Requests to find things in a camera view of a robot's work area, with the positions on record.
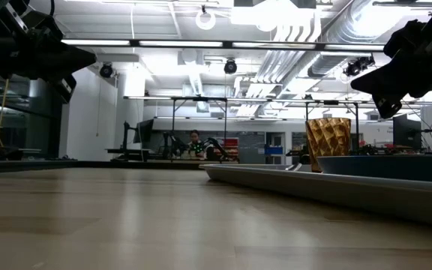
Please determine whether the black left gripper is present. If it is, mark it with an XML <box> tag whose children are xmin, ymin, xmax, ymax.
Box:
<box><xmin>0</xmin><ymin>39</ymin><xmax>98</xmax><ymax>104</ymax></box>

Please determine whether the amber faceted cup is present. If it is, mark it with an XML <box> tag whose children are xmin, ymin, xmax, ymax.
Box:
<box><xmin>304</xmin><ymin>117</ymin><xmax>353</xmax><ymax>174</ymax></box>

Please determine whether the dark blue plate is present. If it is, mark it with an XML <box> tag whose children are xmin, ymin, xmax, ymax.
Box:
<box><xmin>316</xmin><ymin>154</ymin><xmax>432</xmax><ymax>185</ymax></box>

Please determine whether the black monitor on arm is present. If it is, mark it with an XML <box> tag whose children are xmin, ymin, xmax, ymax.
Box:
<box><xmin>392</xmin><ymin>113</ymin><xmax>432</xmax><ymax>155</ymax></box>

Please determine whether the grey plastic tray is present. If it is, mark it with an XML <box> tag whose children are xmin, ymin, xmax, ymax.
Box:
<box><xmin>200</xmin><ymin>163</ymin><xmax>432</xmax><ymax>230</ymax></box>

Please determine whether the black hanging spotlight cluster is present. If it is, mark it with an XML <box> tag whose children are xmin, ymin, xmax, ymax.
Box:
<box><xmin>343</xmin><ymin>55</ymin><xmax>376</xmax><ymax>78</ymax></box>

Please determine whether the black monitor on stand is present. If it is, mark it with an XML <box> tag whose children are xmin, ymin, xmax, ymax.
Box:
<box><xmin>121</xmin><ymin>118</ymin><xmax>155</xmax><ymax>151</ymax></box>

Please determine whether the person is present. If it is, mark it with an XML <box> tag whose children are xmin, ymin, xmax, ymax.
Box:
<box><xmin>187</xmin><ymin>129</ymin><xmax>207</xmax><ymax>160</ymax></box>

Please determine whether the black overhead light bar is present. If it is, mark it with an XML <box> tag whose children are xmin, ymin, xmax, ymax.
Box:
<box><xmin>60</xmin><ymin>38</ymin><xmax>386</xmax><ymax>52</ymax></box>

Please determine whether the red storage box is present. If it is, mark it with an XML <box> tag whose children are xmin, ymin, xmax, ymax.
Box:
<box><xmin>224</xmin><ymin>137</ymin><xmax>240</xmax><ymax>158</ymax></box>

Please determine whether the black hanging camera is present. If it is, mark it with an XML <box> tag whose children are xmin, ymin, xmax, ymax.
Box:
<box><xmin>223</xmin><ymin>58</ymin><xmax>239</xmax><ymax>75</ymax></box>
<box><xmin>99</xmin><ymin>62</ymin><xmax>114</xmax><ymax>79</ymax></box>

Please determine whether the black background table frame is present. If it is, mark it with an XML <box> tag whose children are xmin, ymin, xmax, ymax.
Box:
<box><xmin>170</xmin><ymin>96</ymin><xmax>229</xmax><ymax>152</ymax></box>
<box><xmin>304</xmin><ymin>100</ymin><xmax>361</xmax><ymax>155</ymax></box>

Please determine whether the white ring light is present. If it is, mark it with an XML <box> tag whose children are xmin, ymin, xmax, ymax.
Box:
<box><xmin>195</xmin><ymin>10</ymin><xmax>218</xmax><ymax>32</ymax></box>

